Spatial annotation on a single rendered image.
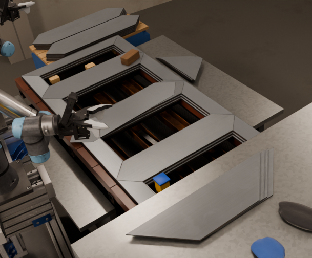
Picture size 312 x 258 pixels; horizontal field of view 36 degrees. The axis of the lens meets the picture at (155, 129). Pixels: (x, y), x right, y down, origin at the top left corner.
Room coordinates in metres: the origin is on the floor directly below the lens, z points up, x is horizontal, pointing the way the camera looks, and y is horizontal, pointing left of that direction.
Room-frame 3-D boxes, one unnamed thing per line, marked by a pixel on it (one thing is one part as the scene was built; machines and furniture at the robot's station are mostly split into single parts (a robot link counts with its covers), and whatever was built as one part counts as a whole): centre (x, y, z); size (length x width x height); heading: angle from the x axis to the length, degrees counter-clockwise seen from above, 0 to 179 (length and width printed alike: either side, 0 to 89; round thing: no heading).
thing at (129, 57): (2.70, 0.10, 0.87); 0.12 x 0.06 x 0.05; 137
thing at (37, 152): (1.39, 0.44, 1.34); 0.11 x 0.08 x 0.11; 175
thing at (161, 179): (1.56, 0.01, 0.88); 0.06 x 0.06 x 0.02; 29
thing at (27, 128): (1.37, 0.45, 1.43); 0.11 x 0.08 x 0.09; 85
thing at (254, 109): (2.56, -0.33, 0.73); 1.20 x 0.26 x 0.03; 29
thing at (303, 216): (1.09, -0.48, 1.07); 0.20 x 0.10 x 0.03; 49
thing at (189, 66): (2.69, -0.26, 0.77); 0.45 x 0.20 x 0.04; 29
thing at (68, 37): (3.22, 0.39, 0.82); 0.80 x 0.40 x 0.06; 119
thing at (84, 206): (2.13, 0.66, 0.66); 1.30 x 0.20 x 0.03; 29
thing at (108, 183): (2.01, 0.46, 0.80); 1.62 x 0.04 x 0.06; 29
